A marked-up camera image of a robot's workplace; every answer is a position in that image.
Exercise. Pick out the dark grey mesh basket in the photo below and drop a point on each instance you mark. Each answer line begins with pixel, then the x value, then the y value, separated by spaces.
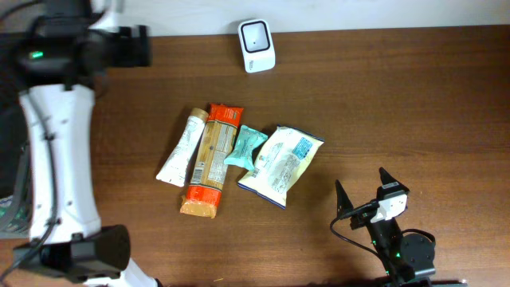
pixel 12 191

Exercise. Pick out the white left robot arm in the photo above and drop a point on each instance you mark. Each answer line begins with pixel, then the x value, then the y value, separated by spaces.
pixel 58 69

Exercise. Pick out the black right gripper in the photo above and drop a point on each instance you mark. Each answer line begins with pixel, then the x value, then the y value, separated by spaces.
pixel 345 203

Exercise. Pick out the white barcode scanner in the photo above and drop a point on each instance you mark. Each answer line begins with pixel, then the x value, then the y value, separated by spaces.
pixel 256 45

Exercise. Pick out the teal wipes packet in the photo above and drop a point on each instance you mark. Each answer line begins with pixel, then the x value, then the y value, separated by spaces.
pixel 248 140

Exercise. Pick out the cream snack bag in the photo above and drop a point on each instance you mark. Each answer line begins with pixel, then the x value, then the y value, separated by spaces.
pixel 281 161

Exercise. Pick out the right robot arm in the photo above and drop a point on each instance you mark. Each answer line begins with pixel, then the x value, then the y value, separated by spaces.
pixel 406 255

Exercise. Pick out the orange spaghetti package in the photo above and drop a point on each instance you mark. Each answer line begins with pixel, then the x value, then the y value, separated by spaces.
pixel 209 173

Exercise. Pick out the white tube with beige cap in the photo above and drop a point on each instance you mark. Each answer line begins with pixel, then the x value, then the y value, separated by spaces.
pixel 174 169

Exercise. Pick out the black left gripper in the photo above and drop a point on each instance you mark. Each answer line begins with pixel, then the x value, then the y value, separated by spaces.
pixel 135 57

